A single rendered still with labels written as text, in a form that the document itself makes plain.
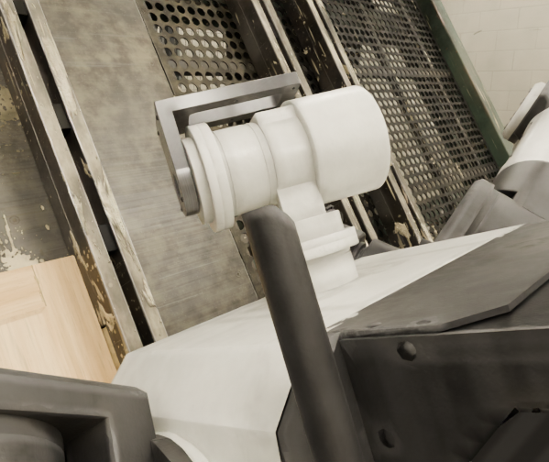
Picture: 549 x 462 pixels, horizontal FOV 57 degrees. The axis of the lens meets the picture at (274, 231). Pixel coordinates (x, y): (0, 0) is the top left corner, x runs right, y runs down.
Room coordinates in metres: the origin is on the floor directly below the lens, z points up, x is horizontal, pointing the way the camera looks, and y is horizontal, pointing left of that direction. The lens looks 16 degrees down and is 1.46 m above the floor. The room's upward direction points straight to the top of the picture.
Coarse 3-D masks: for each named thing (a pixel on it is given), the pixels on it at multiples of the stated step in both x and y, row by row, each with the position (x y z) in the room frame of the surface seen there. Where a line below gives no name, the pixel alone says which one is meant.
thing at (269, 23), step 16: (240, 0) 1.19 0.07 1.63; (256, 0) 1.18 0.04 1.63; (240, 16) 1.19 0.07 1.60; (256, 16) 1.16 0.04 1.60; (272, 16) 1.18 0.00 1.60; (240, 32) 1.19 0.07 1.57; (256, 32) 1.16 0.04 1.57; (272, 32) 1.15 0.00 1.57; (256, 48) 1.16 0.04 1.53; (272, 48) 1.13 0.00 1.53; (288, 48) 1.16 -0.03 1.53; (256, 64) 1.16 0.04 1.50; (272, 64) 1.13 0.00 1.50; (288, 64) 1.15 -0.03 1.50; (304, 80) 1.13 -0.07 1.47; (336, 208) 1.00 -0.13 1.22; (352, 208) 1.02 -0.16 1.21; (352, 224) 0.97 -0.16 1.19; (368, 224) 1.00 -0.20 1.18; (368, 240) 0.99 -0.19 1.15
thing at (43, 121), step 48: (0, 0) 0.76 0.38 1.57; (0, 48) 0.77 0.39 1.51; (48, 48) 0.77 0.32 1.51; (48, 96) 0.72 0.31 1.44; (48, 144) 0.68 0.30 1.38; (48, 192) 0.70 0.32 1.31; (96, 192) 0.68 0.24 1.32; (96, 240) 0.63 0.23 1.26; (96, 288) 0.62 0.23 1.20; (144, 288) 0.63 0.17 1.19; (144, 336) 0.61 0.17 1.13
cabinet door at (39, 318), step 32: (0, 288) 0.57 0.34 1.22; (32, 288) 0.60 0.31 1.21; (64, 288) 0.62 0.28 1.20; (0, 320) 0.55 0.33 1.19; (32, 320) 0.57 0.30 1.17; (64, 320) 0.59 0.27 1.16; (96, 320) 0.62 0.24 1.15; (0, 352) 0.53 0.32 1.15; (32, 352) 0.55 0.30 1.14; (64, 352) 0.57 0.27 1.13; (96, 352) 0.59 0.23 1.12
